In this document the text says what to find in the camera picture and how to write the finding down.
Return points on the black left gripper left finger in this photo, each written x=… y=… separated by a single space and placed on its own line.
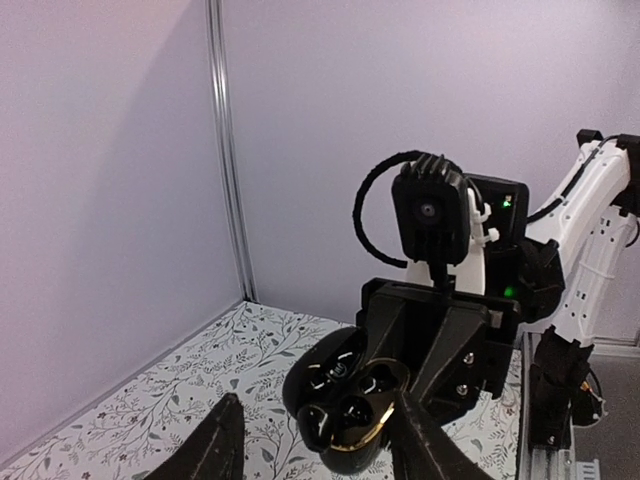
x=214 y=450

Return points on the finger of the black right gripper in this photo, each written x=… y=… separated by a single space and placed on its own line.
x=449 y=381
x=385 y=325

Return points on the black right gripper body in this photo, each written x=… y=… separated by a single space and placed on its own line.
x=427 y=308

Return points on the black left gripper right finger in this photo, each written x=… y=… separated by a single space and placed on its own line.
x=420 y=448

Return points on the black earbuds charging case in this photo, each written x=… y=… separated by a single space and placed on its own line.
x=342 y=401

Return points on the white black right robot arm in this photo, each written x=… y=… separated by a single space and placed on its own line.
x=557 y=262

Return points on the floral patterned table mat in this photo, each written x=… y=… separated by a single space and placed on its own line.
x=248 y=351

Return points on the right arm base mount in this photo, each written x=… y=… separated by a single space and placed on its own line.
x=564 y=392

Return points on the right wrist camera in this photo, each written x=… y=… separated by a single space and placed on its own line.
x=443 y=224

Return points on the right aluminium table rail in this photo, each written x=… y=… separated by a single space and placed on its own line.
x=610 y=448

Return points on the left aluminium corner post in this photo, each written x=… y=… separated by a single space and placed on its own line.
x=227 y=151

